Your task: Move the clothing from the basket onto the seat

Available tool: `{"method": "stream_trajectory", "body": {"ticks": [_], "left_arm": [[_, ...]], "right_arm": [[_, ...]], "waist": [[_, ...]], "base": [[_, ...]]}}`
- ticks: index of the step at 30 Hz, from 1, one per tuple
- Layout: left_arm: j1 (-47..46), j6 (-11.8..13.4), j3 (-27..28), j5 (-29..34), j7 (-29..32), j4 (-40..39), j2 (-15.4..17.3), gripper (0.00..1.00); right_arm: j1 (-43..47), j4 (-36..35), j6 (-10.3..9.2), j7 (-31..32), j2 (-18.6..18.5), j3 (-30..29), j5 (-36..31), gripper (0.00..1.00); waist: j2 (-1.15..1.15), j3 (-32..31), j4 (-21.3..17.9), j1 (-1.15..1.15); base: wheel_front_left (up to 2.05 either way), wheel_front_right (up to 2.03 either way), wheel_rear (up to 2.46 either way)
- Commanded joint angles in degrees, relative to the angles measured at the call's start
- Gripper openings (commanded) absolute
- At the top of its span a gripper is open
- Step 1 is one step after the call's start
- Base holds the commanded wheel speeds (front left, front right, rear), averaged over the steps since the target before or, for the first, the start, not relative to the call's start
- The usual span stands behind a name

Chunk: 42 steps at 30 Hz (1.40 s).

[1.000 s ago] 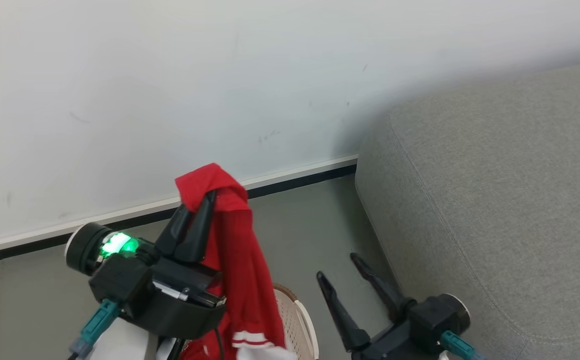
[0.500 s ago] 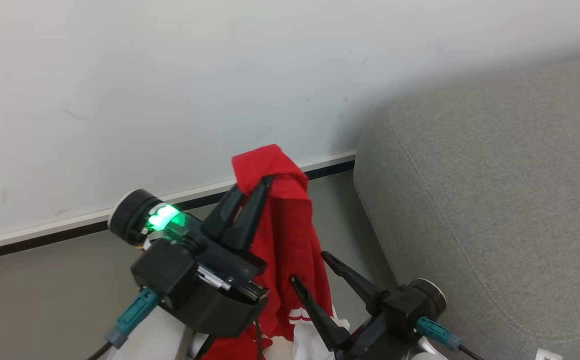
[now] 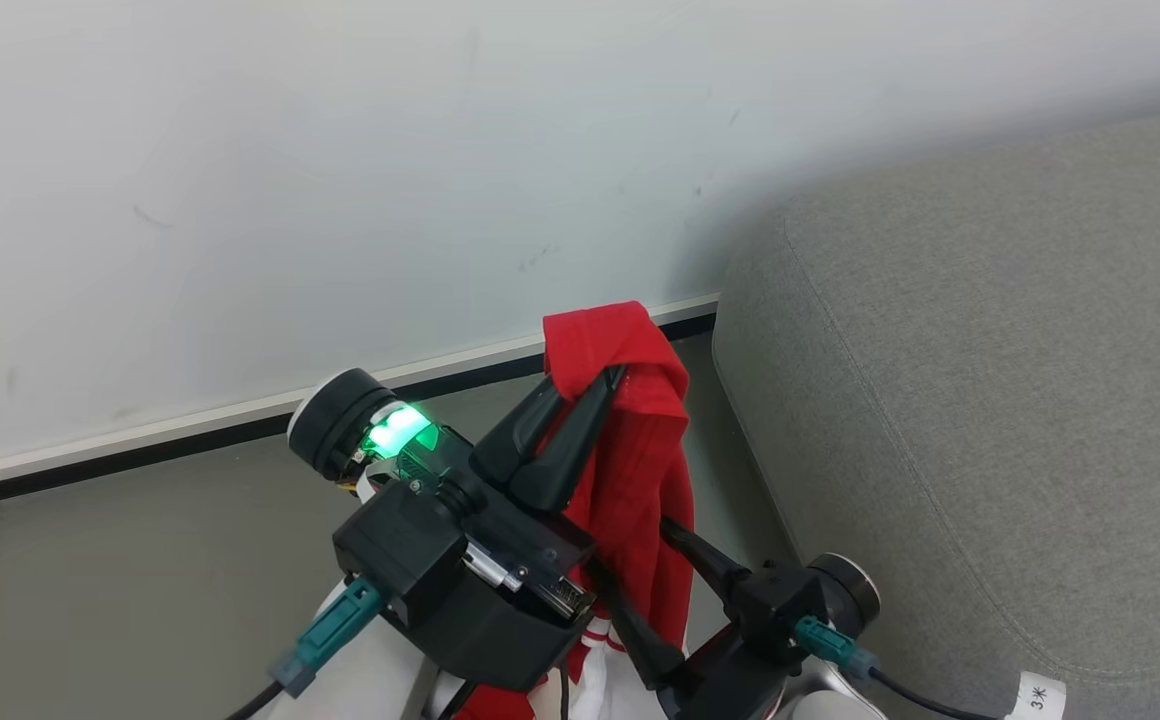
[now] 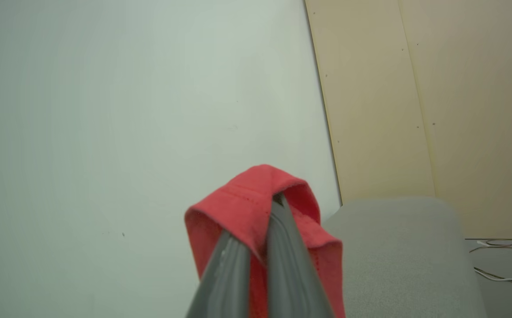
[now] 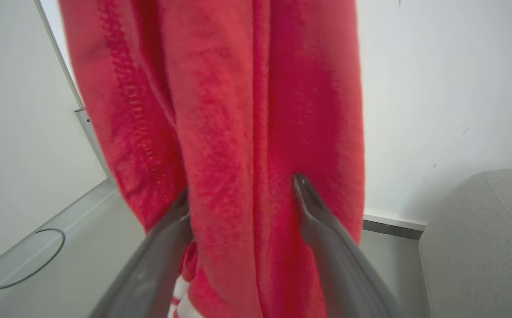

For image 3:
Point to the white and black baseboard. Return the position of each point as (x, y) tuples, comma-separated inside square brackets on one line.
[(140, 440)]

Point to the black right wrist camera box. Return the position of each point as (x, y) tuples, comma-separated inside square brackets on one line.
[(775, 610)]

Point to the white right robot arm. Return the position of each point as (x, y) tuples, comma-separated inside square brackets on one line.
[(830, 702)]

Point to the red clothing with white stripes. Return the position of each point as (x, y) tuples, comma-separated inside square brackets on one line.
[(640, 470)]

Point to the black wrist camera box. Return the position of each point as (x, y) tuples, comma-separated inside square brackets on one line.
[(400, 545), (775, 610)]

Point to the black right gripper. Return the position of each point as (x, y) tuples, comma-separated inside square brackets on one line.
[(730, 690)]

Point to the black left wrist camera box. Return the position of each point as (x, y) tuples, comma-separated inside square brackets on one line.
[(400, 545)]

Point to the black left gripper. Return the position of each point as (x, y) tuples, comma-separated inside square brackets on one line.
[(520, 620)]

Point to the grey fabric sofa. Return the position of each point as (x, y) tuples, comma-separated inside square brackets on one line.
[(990, 400)]

